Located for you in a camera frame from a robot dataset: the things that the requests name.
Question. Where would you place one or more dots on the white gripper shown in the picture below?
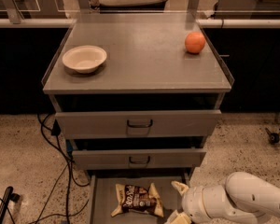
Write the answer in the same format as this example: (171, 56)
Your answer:
(191, 201)

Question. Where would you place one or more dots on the brown chip bag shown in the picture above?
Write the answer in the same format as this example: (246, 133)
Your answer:
(132, 198)

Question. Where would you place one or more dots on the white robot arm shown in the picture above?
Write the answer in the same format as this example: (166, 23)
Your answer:
(242, 198)

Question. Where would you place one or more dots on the bottom grey drawer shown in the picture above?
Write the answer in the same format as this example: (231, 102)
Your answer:
(103, 199)

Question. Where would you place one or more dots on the grey drawer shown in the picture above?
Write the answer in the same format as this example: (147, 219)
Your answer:
(103, 199)
(138, 158)
(130, 124)

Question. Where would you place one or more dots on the middle grey drawer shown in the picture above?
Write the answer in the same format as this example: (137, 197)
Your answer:
(138, 158)

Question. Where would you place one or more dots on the top grey drawer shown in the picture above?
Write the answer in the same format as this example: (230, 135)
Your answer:
(130, 124)

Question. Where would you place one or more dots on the grey metal drawer cabinet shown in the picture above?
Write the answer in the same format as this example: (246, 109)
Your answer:
(147, 69)

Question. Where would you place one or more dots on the black wheeled cart base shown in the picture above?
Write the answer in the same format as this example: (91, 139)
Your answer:
(278, 132)

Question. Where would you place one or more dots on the orange fruit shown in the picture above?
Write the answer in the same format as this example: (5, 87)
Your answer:
(195, 42)

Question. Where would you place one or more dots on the black stand foot left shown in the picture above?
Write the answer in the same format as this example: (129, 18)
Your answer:
(9, 196)

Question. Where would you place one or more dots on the dark chair backrest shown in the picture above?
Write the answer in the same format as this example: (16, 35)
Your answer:
(154, 6)

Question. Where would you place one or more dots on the white horizontal rail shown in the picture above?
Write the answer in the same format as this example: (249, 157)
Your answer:
(63, 23)

